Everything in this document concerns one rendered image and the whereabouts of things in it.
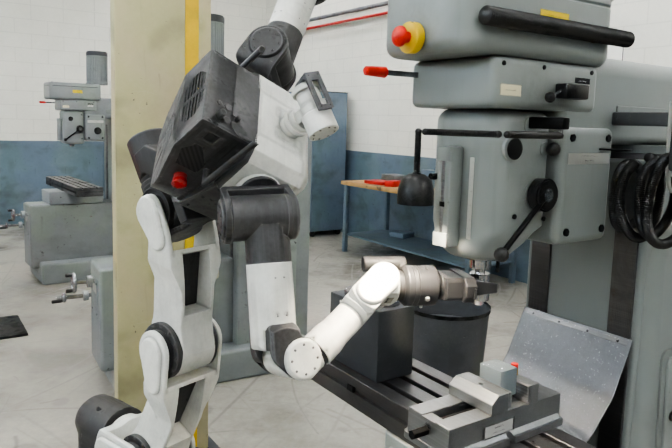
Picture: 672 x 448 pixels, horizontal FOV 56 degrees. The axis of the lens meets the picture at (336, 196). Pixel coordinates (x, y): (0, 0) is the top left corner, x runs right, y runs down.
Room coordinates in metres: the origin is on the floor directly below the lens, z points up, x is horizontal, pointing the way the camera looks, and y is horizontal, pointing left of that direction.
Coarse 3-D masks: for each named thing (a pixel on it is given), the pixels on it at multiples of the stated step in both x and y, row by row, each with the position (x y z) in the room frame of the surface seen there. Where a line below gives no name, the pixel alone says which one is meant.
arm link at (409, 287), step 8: (368, 256) 1.36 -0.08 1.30; (376, 256) 1.36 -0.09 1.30; (384, 256) 1.37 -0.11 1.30; (392, 256) 1.37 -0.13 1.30; (400, 256) 1.37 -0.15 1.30; (368, 264) 1.35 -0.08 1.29; (400, 264) 1.36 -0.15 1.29; (400, 272) 1.33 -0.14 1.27; (408, 272) 1.32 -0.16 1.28; (416, 272) 1.32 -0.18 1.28; (400, 280) 1.32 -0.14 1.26; (408, 280) 1.31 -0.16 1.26; (416, 280) 1.31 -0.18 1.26; (400, 288) 1.31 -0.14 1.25; (408, 288) 1.31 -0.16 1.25; (416, 288) 1.31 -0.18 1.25; (392, 296) 1.31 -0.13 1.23; (400, 296) 1.32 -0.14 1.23; (408, 296) 1.31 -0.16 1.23; (416, 296) 1.31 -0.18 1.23; (384, 304) 1.34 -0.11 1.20; (408, 304) 1.32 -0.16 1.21; (416, 304) 1.33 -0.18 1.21
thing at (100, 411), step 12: (96, 396) 1.80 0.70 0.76; (108, 396) 1.81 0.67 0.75; (84, 408) 1.77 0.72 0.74; (96, 408) 1.75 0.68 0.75; (108, 408) 1.74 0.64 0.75; (120, 408) 1.73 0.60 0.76; (132, 408) 1.75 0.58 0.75; (84, 420) 1.73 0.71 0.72; (96, 420) 1.71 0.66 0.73; (108, 420) 1.69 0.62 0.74; (84, 432) 1.72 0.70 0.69; (96, 432) 1.68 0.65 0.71; (84, 444) 1.72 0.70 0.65
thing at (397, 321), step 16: (336, 304) 1.69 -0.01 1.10; (400, 304) 1.61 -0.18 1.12; (368, 320) 1.57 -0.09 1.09; (384, 320) 1.54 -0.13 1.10; (400, 320) 1.57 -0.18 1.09; (352, 336) 1.62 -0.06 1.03; (368, 336) 1.57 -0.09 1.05; (384, 336) 1.55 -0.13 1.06; (400, 336) 1.58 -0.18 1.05; (352, 352) 1.62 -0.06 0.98; (368, 352) 1.56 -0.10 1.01; (384, 352) 1.55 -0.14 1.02; (400, 352) 1.58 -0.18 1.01; (352, 368) 1.62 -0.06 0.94; (368, 368) 1.56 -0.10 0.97; (384, 368) 1.55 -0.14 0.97; (400, 368) 1.58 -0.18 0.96
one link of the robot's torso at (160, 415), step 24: (144, 336) 1.52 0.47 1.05; (144, 360) 1.50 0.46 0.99; (168, 360) 1.47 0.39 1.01; (216, 360) 1.60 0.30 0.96; (144, 384) 1.52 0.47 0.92; (168, 384) 1.51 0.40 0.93; (192, 384) 1.59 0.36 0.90; (144, 408) 1.58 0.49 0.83; (168, 408) 1.49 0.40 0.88; (192, 408) 1.60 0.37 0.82; (144, 432) 1.58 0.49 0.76; (168, 432) 1.52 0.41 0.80; (192, 432) 1.60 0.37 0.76
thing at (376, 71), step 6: (366, 66) 1.31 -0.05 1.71; (372, 66) 1.32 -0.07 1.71; (378, 66) 1.33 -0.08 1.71; (366, 72) 1.31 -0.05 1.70; (372, 72) 1.31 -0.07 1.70; (378, 72) 1.32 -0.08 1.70; (384, 72) 1.33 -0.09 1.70; (390, 72) 1.34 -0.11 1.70; (396, 72) 1.35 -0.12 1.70; (402, 72) 1.36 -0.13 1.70; (408, 72) 1.37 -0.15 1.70; (414, 72) 1.39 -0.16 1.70
